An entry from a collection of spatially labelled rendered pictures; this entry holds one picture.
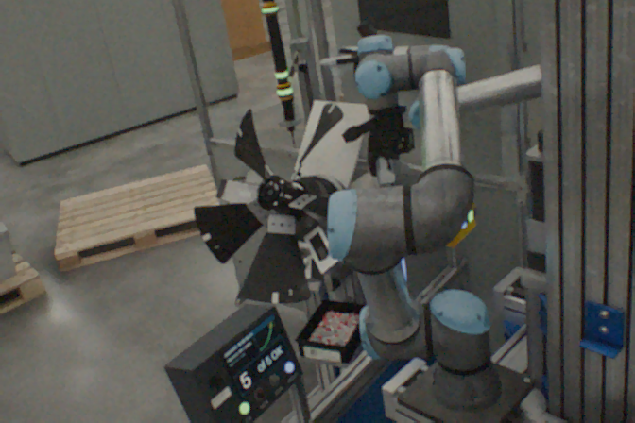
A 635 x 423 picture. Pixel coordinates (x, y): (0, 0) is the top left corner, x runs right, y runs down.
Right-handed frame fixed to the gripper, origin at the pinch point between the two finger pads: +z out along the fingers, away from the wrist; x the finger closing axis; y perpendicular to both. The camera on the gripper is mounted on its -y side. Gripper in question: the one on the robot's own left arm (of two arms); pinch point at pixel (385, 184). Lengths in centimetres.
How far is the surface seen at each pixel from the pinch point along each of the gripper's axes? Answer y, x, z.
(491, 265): -21, 96, 82
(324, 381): -65, 33, 111
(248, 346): -10.0, -43.3, 21.1
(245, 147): -83, 34, 13
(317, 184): -55, 37, 25
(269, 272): -54, 7, 42
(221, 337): -15, -46, 18
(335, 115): -44, 39, 0
